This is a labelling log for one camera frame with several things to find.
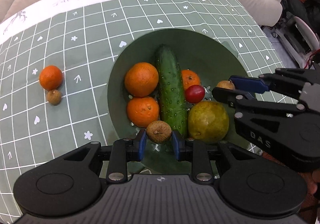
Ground brown longan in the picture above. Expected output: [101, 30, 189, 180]
[46, 89, 62, 106]
[146, 120, 172, 144]
[216, 80, 235, 90]

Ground yellow-green pear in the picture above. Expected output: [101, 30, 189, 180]
[188, 101, 229, 144]

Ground orange tangerine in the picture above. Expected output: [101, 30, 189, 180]
[39, 65, 63, 91]
[181, 69, 201, 90]
[126, 96, 159, 128]
[124, 62, 159, 97]

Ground red cherry tomato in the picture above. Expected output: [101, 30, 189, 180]
[185, 85, 205, 104]

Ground green plastic colander bowl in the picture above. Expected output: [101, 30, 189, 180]
[107, 29, 251, 174]

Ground green cucumber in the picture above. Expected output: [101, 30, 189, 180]
[155, 45, 187, 137]

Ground orange tangerine top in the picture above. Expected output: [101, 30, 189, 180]
[39, 65, 63, 91]

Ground person's right hand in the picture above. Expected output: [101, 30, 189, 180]
[304, 169, 320, 200]

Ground green checkered tablecloth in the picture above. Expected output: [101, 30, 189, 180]
[1, 0, 285, 223]

